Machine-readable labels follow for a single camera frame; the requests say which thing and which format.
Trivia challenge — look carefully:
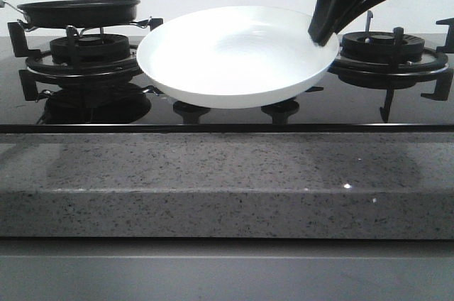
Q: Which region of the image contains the white round plate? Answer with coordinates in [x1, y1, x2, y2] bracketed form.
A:
[136, 6, 339, 109]

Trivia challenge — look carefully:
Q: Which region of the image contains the black frying pan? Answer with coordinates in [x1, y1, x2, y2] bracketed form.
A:
[15, 0, 140, 28]

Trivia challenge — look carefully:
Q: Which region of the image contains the right black burner head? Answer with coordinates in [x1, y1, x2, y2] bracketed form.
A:
[340, 31, 425, 64]

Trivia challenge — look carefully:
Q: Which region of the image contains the black burner head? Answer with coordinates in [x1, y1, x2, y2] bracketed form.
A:
[50, 34, 131, 64]
[340, 31, 425, 64]

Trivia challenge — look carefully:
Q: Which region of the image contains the right black burner grate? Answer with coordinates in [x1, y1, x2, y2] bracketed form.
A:
[288, 19, 453, 126]

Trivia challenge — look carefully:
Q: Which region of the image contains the black burner grate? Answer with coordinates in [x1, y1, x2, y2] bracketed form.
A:
[8, 21, 143, 101]
[288, 19, 453, 126]

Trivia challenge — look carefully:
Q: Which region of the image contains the left black burner head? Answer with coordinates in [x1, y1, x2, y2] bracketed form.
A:
[50, 34, 131, 64]

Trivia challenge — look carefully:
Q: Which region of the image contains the black glass gas hob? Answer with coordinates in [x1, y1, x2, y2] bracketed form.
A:
[1, 37, 453, 133]

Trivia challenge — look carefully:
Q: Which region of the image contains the left black burner grate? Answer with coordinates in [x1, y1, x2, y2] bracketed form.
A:
[8, 21, 143, 101]

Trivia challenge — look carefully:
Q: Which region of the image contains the grey cabinet drawer front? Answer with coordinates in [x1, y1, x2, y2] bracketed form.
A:
[1, 239, 453, 300]

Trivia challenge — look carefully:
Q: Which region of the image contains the wire pan support ring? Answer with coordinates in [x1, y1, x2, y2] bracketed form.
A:
[16, 16, 154, 37]

